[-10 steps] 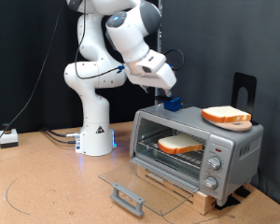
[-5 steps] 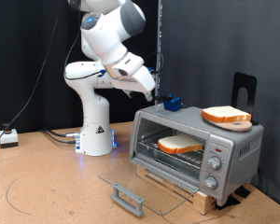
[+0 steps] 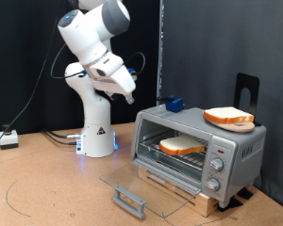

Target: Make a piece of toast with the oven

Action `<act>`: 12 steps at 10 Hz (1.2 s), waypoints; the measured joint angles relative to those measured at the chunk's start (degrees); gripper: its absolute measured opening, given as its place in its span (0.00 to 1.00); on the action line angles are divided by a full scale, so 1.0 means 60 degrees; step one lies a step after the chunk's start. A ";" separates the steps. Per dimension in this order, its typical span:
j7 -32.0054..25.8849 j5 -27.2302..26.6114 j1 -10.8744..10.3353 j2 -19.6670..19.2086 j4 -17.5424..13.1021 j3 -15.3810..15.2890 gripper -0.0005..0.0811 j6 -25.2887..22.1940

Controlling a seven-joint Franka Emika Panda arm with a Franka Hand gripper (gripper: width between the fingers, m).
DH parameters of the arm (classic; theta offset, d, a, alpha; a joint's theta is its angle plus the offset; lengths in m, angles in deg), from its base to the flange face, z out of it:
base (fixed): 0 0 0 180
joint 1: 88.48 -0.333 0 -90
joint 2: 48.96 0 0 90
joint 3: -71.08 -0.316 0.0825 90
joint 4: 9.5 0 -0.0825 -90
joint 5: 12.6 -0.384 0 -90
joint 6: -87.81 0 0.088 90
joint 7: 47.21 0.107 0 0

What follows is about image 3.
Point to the white emergency stop box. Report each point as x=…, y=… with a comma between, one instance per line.
x=8, y=139

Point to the silver oven knob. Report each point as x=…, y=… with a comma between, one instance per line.
x=213, y=184
x=217, y=164

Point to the round wooden plate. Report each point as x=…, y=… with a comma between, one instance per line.
x=239, y=127

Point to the spatula with blue grip block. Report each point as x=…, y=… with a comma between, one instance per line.
x=174, y=105

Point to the black metal bookend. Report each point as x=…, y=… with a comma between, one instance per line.
x=242, y=81

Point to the wooden crate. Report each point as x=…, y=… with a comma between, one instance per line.
x=207, y=204

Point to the silver toaster oven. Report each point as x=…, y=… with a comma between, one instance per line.
x=242, y=147

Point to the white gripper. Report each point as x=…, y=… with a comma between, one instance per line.
x=116, y=78

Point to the vertical aluminium pole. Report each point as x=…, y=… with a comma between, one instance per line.
x=160, y=47

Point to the grey backdrop curtain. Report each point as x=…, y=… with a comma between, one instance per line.
x=226, y=37

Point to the white bread slice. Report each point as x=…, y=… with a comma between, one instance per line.
x=226, y=114
x=179, y=145

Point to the wrist camera on blue mount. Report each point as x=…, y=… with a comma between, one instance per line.
x=132, y=73

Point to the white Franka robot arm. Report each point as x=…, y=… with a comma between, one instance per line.
x=94, y=125

